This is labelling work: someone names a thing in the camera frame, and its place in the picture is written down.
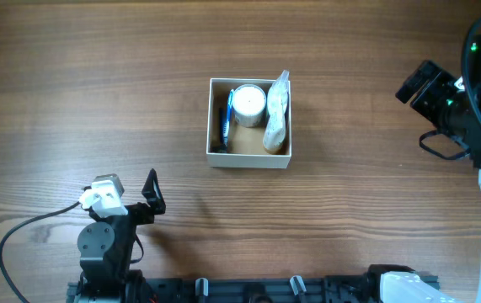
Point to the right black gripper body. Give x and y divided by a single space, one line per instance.
427 96

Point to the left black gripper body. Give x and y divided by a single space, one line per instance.
137 211

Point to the blue disposable razor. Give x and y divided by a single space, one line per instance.
221 146

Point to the blue white toothbrush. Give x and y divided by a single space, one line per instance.
228 114

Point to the clear cotton swab tub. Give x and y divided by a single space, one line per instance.
248 104

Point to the white floral lotion tube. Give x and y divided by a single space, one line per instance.
275 131

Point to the dark mouthwash spray bottle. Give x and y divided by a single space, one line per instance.
280 86

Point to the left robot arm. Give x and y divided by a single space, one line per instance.
106 245

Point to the beige open cardboard box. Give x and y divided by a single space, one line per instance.
246 148

